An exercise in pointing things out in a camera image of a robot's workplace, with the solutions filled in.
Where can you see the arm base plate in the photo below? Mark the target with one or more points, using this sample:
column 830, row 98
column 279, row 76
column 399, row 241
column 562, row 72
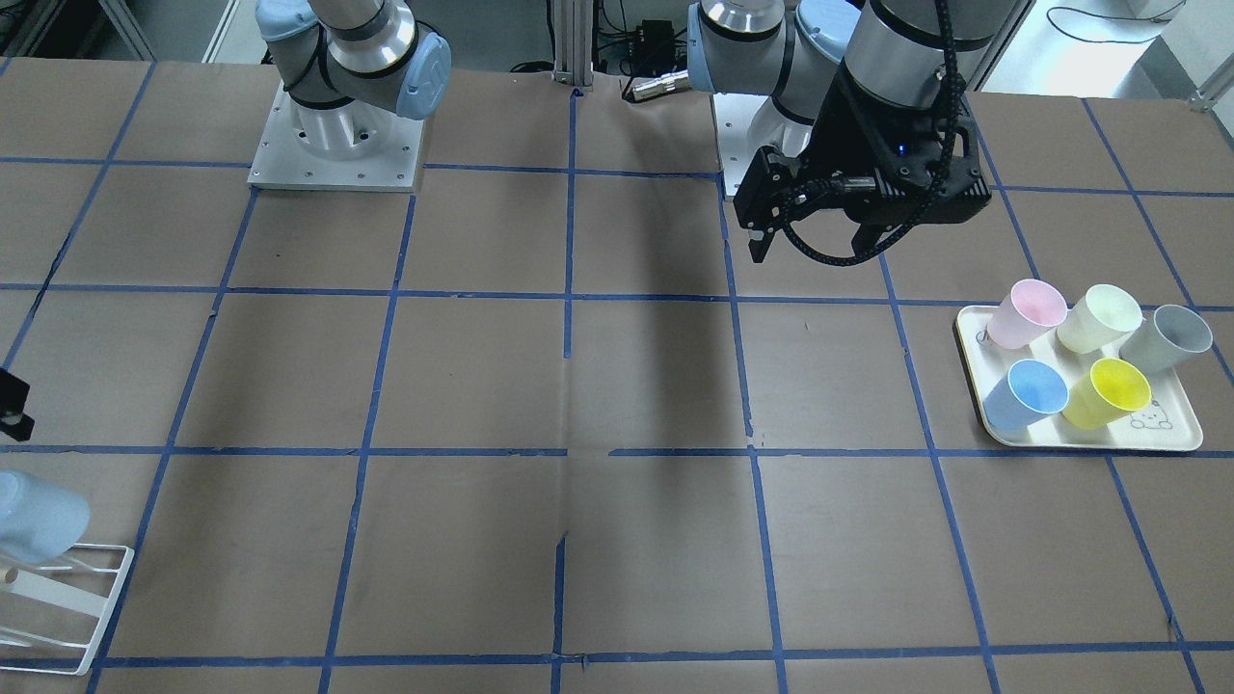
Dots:
column 352, row 148
column 744, row 123

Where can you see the yellow plastic cup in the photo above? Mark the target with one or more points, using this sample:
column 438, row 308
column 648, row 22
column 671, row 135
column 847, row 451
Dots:
column 1110, row 390

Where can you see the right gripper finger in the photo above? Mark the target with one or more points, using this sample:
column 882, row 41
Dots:
column 15, row 423

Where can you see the pale green plastic cup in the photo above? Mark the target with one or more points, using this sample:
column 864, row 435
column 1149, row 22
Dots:
column 1104, row 314

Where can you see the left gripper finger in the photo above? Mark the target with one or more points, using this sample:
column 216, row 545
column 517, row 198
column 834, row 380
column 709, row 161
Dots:
column 771, row 187
column 872, row 240

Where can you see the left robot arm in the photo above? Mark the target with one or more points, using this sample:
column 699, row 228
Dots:
column 913, row 53

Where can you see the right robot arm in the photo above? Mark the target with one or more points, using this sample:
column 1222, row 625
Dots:
column 359, row 79

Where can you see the pink plastic cup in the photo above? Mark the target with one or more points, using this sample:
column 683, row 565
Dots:
column 1030, row 309

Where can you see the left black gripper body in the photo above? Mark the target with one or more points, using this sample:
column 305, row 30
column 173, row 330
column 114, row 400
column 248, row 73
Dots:
column 848, row 132

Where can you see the white dish rack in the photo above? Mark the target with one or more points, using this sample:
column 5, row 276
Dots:
column 56, row 612

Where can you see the light blue plastic cup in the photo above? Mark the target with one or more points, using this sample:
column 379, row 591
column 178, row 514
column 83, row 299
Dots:
column 40, row 520

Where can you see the aluminium frame post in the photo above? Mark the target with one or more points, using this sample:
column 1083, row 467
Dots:
column 573, row 39

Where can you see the grey plastic cup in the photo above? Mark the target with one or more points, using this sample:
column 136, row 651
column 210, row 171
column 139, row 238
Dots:
column 1170, row 335

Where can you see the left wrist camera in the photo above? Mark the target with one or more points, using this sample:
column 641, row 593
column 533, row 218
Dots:
column 906, row 154

